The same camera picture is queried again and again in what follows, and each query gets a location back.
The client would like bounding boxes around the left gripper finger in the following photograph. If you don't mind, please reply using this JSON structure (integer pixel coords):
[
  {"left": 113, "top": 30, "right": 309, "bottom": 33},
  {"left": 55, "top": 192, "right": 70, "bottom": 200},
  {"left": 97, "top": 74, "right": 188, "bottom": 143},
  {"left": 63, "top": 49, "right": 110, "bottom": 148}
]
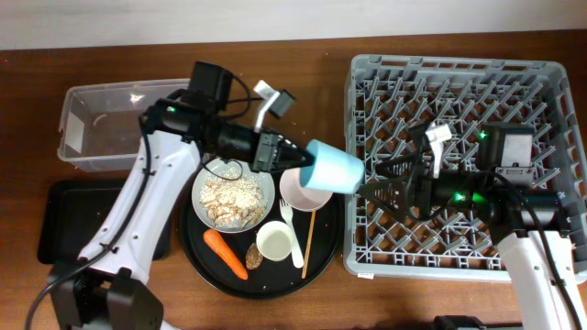
[
  {"left": 277, "top": 134, "right": 304, "bottom": 152},
  {"left": 280, "top": 148, "right": 316, "bottom": 171}
]

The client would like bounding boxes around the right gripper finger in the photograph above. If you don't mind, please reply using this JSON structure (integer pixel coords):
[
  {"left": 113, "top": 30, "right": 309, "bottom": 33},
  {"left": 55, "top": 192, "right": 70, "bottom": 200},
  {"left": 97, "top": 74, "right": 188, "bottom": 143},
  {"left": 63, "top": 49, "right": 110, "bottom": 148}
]
[
  {"left": 357, "top": 181, "right": 407, "bottom": 222},
  {"left": 375, "top": 154, "right": 413, "bottom": 177}
]

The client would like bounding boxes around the pink bowl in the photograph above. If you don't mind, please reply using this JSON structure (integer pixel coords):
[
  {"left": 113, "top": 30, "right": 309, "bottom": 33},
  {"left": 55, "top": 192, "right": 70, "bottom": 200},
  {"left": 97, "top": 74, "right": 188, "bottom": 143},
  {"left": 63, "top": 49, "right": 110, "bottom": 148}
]
[{"left": 279, "top": 168, "right": 333, "bottom": 212}]

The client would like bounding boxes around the blue cup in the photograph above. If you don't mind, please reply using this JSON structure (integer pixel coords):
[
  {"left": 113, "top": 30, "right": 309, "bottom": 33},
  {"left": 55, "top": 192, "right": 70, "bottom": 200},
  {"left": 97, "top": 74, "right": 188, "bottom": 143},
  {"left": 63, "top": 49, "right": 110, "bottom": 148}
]
[{"left": 299, "top": 139, "right": 365, "bottom": 194}]

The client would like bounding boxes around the white paper cup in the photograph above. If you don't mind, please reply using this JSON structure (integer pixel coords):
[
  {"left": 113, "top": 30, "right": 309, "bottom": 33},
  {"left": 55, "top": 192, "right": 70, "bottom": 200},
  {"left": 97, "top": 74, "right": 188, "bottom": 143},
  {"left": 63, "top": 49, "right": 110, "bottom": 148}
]
[{"left": 256, "top": 221, "right": 294, "bottom": 261}]

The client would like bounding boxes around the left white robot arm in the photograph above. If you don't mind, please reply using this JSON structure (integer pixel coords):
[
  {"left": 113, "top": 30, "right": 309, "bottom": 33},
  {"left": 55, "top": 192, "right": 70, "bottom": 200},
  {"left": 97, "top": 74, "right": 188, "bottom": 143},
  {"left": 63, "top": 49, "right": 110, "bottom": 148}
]
[{"left": 25, "top": 61, "right": 315, "bottom": 329}]

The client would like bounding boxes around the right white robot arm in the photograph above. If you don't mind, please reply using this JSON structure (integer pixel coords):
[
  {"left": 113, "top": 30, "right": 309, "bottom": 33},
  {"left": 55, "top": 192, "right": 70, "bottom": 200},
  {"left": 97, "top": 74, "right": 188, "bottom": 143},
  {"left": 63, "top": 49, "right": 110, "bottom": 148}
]
[{"left": 358, "top": 122, "right": 586, "bottom": 329}]

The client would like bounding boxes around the grey dishwasher rack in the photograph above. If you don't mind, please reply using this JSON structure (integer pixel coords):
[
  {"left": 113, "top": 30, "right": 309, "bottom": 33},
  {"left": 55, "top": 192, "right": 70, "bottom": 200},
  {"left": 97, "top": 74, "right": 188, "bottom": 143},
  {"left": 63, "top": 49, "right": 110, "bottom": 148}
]
[{"left": 343, "top": 54, "right": 586, "bottom": 282}]

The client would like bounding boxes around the grey plate with rice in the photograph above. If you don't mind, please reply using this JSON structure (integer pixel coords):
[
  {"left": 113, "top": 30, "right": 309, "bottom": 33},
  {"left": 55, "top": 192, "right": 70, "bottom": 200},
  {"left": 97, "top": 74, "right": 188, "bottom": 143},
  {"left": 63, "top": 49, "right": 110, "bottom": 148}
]
[{"left": 191, "top": 158, "right": 276, "bottom": 234}]

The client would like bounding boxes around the white plastic fork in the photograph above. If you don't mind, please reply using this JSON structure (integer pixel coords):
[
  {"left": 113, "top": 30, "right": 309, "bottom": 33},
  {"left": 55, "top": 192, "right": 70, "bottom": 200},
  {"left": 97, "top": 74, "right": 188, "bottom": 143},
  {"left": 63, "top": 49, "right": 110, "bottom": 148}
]
[{"left": 280, "top": 199, "right": 304, "bottom": 269}]

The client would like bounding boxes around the wooden chopstick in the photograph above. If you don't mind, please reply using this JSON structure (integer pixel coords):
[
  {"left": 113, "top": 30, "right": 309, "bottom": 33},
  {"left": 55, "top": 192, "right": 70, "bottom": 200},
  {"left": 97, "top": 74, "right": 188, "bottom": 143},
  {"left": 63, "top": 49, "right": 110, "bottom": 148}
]
[{"left": 302, "top": 210, "right": 316, "bottom": 280}]

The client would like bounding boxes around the round black tray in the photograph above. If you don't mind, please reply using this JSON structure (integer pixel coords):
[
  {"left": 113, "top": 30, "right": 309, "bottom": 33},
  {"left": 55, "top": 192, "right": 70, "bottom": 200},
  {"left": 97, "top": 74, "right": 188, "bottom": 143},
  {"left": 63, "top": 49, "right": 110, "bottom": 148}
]
[{"left": 179, "top": 159, "right": 344, "bottom": 299}]

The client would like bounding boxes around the orange carrot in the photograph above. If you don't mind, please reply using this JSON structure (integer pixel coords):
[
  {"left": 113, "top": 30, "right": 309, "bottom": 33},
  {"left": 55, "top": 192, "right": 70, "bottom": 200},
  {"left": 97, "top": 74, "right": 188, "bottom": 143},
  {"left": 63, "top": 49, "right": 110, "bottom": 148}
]
[{"left": 203, "top": 229, "right": 249, "bottom": 281}]

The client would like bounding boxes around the brown walnut shell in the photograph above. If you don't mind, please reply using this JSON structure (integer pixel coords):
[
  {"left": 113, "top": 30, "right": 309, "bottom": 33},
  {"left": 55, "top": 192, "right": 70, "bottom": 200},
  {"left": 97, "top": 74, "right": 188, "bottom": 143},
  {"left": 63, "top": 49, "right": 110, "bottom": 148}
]
[{"left": 245, "top": 243, "right": 263, "bottom": 270}]

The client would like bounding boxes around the clear plastic bin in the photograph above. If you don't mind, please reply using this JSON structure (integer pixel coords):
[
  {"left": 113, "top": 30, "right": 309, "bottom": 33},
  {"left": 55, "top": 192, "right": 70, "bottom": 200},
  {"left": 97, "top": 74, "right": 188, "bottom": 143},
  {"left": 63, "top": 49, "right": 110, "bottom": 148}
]
[{"left": 57, "top": 79, "right": 189, "bottom": 172}]

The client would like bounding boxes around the black rectangular tray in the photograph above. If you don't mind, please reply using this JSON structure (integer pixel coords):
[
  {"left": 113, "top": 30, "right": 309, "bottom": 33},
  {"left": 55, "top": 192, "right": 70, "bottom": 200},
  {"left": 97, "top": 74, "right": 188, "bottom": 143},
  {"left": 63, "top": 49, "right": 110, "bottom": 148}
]
[{"left": 37, "top": 178, "right": 173, "bottom": 266}]

